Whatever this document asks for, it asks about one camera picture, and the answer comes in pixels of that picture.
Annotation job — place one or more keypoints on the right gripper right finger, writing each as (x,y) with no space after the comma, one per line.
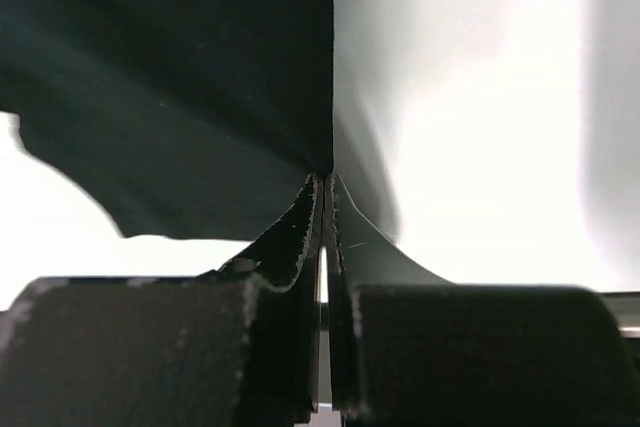
(409,348)

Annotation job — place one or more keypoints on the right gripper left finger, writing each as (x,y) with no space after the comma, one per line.
(233,347)

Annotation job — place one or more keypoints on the black t shirt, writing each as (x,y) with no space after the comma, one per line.
(191,119)

